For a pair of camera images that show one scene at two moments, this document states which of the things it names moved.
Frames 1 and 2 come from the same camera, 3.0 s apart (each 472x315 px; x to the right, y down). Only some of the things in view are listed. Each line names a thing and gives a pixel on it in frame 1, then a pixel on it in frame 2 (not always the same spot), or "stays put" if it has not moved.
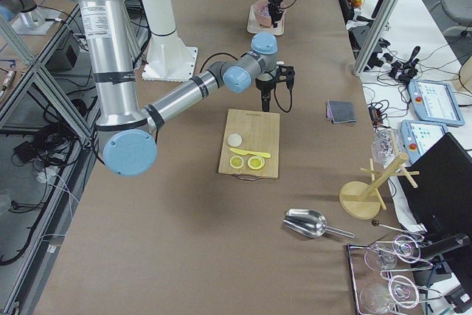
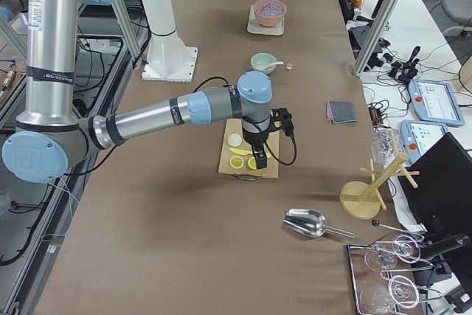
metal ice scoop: [309, 223] stays put
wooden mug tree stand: [362, 200] stays put
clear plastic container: [386, 143] stays put
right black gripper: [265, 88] -> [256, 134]
